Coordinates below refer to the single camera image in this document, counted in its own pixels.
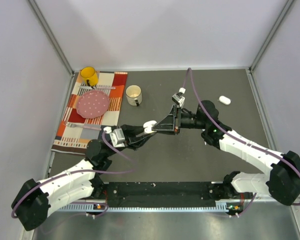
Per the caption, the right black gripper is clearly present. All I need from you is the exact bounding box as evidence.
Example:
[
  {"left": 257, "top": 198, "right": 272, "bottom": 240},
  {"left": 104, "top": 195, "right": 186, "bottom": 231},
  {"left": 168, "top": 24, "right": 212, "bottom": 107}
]
[{"left": 153, "top": 105, "right": 208, "bottom": 136}]

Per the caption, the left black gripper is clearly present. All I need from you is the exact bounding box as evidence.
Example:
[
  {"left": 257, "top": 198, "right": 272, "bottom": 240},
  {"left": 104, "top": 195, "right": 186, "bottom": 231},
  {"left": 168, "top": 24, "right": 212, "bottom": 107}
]
[{"left": 104, "top": 124, "right": 156, "bottom": 158}]

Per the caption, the white earbud charging case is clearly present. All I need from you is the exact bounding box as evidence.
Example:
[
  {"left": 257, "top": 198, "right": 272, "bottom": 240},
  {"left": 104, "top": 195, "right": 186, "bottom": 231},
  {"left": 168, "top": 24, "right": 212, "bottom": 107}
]
[{"left": 143, "top": 120, "right": 157, "bottom": 134}]

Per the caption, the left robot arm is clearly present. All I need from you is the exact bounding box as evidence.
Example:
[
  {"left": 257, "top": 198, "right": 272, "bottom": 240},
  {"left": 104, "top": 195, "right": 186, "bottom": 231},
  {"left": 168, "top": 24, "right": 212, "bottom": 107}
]
[{"left": 11, "top": 120, "right": 157, "bottom": 231}]

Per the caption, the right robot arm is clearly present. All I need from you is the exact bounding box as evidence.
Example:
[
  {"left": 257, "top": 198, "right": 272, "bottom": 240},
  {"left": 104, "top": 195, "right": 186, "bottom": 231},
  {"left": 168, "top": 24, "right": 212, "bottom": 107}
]
[{"left": 151, "top": 100, "right": 300, "bottom": 206}]

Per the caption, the white oval case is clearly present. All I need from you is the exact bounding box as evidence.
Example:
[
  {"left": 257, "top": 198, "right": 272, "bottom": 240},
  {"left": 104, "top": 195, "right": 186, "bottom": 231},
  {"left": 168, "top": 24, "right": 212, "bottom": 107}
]
[{"left": 218, "top": 95, "right": 231, "bottom": 106}]

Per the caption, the cream mug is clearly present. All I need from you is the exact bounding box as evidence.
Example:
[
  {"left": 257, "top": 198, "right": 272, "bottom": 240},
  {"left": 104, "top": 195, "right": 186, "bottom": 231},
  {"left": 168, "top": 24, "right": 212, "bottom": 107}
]
[{"left": 125, "top": 85, "right": 143, "bottom": 107}]

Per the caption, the pink dotted plate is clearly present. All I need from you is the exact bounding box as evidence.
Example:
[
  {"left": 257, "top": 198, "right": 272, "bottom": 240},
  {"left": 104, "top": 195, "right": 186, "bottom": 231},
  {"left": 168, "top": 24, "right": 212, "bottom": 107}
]
[{"left": 75, "top": 90, "right": 110, "bottom": 119}]

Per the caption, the patchwork placemat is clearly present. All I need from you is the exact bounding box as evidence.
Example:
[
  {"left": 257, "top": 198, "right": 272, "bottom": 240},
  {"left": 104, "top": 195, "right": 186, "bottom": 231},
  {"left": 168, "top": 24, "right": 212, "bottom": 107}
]
[{"left": 51, "top": 70, "right": 129, "bottom": 157}]

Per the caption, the yellow mug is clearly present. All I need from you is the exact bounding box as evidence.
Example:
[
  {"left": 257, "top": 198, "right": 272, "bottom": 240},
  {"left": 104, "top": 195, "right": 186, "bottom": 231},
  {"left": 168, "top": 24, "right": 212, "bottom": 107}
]
[{"left": 80, "top": 66, "right": 99, "bottom": 87}]

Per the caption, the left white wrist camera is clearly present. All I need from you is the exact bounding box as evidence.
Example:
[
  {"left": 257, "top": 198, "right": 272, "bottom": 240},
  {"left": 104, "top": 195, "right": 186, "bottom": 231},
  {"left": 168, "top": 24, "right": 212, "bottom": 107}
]
[{"left": 103, "top": 126, "right": 126, "bottom": 148}]

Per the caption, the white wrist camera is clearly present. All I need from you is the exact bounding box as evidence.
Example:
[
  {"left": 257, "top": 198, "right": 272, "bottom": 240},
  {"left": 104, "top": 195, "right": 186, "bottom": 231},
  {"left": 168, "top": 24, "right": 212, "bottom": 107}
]
[
  {"left": 172, "top": 87, "right": 186, "bottom": 109},
  {"left": 103, "top": 126, "right": 126, "bottom": 148}
]

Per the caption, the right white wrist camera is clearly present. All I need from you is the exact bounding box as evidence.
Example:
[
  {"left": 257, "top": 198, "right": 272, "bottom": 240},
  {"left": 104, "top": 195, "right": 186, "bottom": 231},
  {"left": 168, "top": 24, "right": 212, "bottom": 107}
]
[{"left": 172, "top": 87, "right": 186, "bottom": 109}]

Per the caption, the pink handled fork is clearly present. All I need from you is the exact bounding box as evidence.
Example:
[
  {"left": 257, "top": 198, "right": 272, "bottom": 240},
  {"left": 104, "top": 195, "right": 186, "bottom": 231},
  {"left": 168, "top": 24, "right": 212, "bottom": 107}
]
[{"left": 62, "top": 121, "right": 102, "bottom": 131}]

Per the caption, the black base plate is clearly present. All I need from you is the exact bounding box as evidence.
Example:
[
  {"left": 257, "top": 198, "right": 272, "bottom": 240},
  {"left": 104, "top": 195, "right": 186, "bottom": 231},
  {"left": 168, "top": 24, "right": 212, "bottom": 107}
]
[{"left": 104, "top": 181, "right": 240, "bottom": 208}]

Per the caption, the grey cable duct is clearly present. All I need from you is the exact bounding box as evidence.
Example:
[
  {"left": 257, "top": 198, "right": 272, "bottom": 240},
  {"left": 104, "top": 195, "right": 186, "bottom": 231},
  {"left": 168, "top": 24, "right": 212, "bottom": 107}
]
[{"left": 59, "top": 199, "right": 243, "bottom": 213}]

